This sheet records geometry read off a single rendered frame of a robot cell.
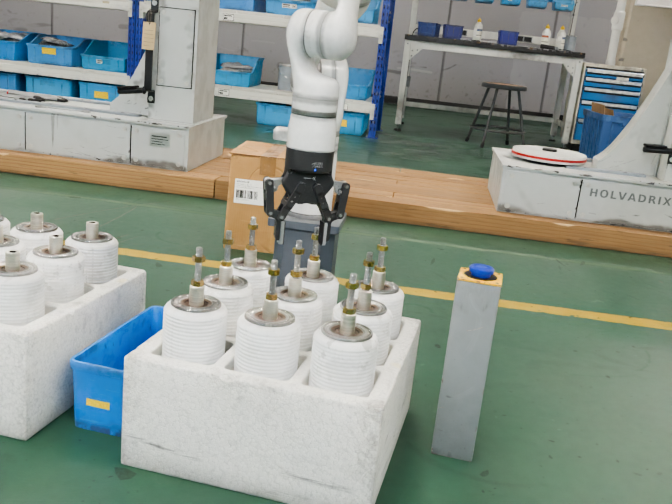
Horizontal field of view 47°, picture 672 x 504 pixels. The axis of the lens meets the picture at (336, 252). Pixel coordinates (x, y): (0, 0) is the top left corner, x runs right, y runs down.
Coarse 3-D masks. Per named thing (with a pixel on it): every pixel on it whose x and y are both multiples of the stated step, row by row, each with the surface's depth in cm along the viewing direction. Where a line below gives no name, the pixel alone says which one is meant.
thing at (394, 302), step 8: (376, 296) 130; (384, 296) 130; (392, 296) 131; (400, 296) 132; (384, 304) 130; (392, 304) 131; (400, 304) 133; (392, 312) 131; (400, 312) 134; (392, 320) 132; (400, 320) 135; (392, 328) 132; (392, 336) 133
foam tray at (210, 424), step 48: (144, 384) 113; (192, 384) 111; (240, 384) 109; (288, 384) 110; (384, 384) 113; (144, 432) 115; (192, 432) 113; (240, 432) 111; (288, 432) 109; (336, 432) 108; (384, 432) 111; (192, 480) 115; (240, 480) 113; (288, 480) 111; (336, 480) 109
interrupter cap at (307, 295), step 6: (276, 288) 127; (282, 288) 127; (306, 288) 128; (282, 294) 125; (306, 294) 126; (312, 294) 126; (282, 300) 122; (288, 300) 122; (294, 300) 122; (300, 300) 122; (306, 300) 123; (312, 300) 123
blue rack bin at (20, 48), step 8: (8, 32) 625; (24, 32) 624; (32, 32) 623; (0, 40) 578; (24, 40) 592; (0, 48) 581; (8, 48) 580; (16, 48) 582; (24, 48) 594; (0, 56) 583; (8, 56) 582; (16, 56) 584; (24, 56) 596
